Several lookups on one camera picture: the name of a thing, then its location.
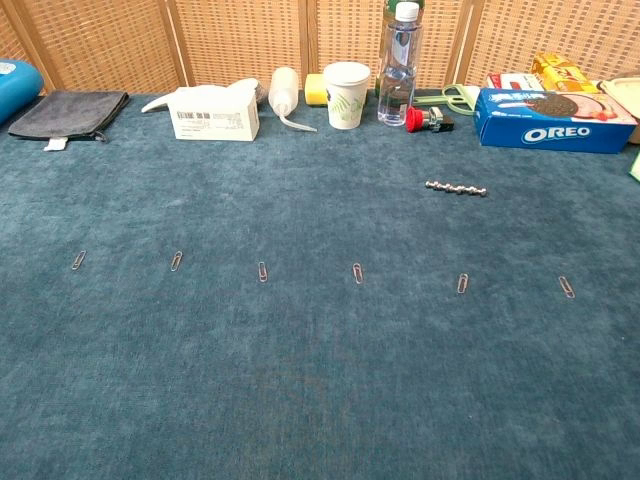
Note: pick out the metal paper clip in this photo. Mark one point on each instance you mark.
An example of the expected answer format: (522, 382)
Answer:
(357, 273)
(462, 283)
(78, 260)
(176, 260)
(262, 272)
(566, 287)

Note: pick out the silver magnetic bead rod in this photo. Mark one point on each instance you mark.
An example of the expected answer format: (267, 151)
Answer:
(455, 188)

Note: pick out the teal table cloth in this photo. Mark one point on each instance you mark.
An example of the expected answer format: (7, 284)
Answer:
(320, 375)

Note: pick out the paper cup with leaf print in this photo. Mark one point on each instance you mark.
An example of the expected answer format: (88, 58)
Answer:
(345, 100)

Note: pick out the yellow sponge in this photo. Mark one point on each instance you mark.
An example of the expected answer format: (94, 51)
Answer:
(315, 92)

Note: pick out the red emergency stop button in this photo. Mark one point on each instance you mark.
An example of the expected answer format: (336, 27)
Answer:
(415, 119)

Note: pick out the translucent squeeze wash bottle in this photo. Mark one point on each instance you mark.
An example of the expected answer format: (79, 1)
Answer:
(283, 90)

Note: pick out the white labelled cardboard box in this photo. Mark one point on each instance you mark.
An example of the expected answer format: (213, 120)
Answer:
(215, 117)

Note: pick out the clear water bottle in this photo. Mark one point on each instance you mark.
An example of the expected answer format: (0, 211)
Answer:
(397, 75)

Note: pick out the rattan folding screen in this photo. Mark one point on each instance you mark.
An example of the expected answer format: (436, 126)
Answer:
(240, 40)

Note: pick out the green tea bottle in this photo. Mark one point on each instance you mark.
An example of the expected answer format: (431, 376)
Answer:
(391, 4)

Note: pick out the red and white box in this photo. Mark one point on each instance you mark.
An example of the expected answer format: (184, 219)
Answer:
(515, 81)

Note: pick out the blue Oreo biscuit box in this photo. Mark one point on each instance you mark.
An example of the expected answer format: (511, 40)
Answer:
(550, 132)

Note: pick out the grey zip pouch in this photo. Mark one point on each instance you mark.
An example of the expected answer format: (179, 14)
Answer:
(65, 115)

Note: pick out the yellow snack package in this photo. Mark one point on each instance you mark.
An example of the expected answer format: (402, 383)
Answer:
(560, 70)

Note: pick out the green tissue box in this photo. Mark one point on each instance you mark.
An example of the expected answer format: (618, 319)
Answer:
(636, 167)

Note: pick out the blue detergent bottle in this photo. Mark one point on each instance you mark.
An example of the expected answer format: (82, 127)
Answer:
(17, 87)

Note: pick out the beige lidded food container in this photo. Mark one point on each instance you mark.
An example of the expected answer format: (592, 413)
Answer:
(625, 90)

